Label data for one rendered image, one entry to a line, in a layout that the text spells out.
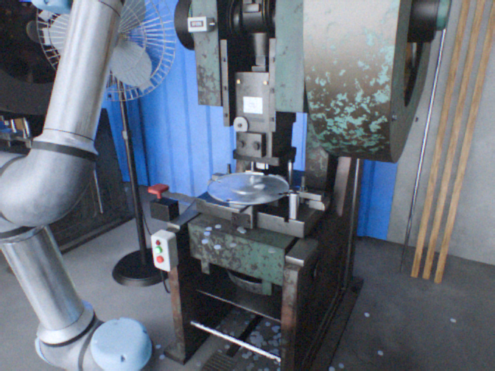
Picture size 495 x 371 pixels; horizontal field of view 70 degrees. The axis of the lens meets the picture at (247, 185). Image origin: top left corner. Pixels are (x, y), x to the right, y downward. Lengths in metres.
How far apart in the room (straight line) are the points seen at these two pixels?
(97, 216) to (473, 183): 2.46
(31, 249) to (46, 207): 0.16
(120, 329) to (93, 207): 1.95
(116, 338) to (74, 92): 0.51
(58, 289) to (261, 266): 0.65
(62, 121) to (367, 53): 0.55
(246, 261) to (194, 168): 1.88
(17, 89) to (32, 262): 1.47
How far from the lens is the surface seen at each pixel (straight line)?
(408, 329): 1.95
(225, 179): 1.33
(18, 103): 2.16
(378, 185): 2.44
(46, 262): 0.79
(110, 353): 0.84
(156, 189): 1.35
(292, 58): 1.10
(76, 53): 0.65
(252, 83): 1.21
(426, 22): 1.08
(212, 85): 1.24
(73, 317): 0.89
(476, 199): 2.46
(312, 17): 0.78
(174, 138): 3.10
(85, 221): 2.74
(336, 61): 0.78
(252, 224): 1.25
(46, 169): 0.61
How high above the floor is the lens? 1.25
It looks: 22 degrees down
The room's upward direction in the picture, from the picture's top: 1 degrees counter-clockwise
